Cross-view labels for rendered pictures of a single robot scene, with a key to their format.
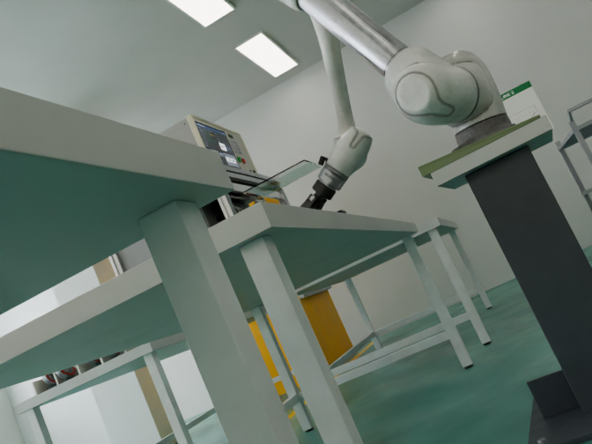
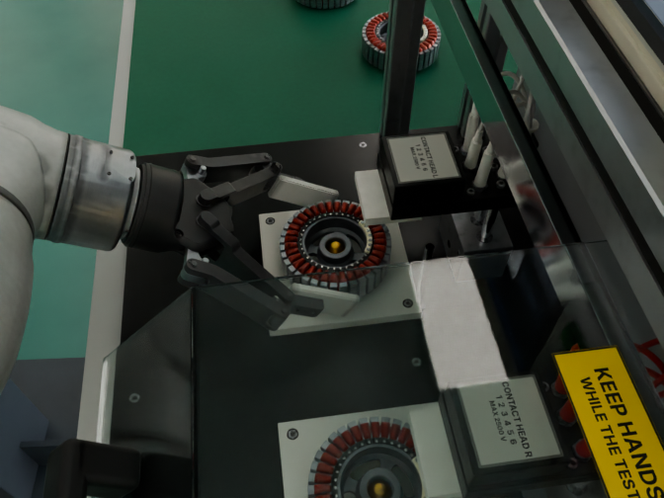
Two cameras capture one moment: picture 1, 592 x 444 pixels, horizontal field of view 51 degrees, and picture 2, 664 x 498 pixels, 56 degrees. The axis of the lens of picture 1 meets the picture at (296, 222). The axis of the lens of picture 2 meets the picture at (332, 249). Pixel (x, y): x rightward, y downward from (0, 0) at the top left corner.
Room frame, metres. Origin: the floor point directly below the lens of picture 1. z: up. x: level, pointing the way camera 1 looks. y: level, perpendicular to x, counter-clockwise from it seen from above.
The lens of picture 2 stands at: (2.43, -0.13, 1.31)
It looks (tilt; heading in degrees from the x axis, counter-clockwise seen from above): 53 degrees down; 157
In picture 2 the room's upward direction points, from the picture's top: straight up
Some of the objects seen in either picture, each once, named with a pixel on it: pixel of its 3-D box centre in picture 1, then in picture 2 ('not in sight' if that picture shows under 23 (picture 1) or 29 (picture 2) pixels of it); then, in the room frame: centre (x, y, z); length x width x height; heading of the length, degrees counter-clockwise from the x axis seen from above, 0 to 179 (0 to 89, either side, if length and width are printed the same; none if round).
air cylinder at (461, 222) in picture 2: not in sight; (472, 236); (2.11, 0.17, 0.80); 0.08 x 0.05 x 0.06; 164
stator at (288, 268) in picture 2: not in sight; (335, 249); (2.07, 0.03, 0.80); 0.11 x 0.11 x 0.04
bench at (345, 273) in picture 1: (400, 300); not in sight; (4.53, -0.44, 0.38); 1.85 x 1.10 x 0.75; 164
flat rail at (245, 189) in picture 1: (253, 191); (522, 166); (2.22, 0.09, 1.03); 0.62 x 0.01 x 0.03; 164
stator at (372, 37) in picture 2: not in sight; (400, 41); (1.74, 0.28, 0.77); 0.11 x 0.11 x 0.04
